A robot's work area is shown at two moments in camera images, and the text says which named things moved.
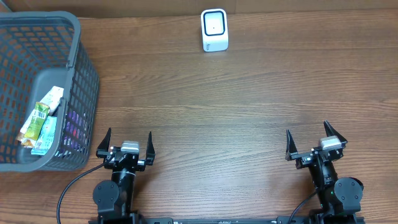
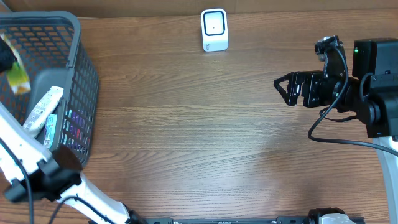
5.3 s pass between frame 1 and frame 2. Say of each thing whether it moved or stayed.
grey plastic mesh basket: stayed
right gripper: moved
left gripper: moved
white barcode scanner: stayed
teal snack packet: moved
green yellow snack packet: moved
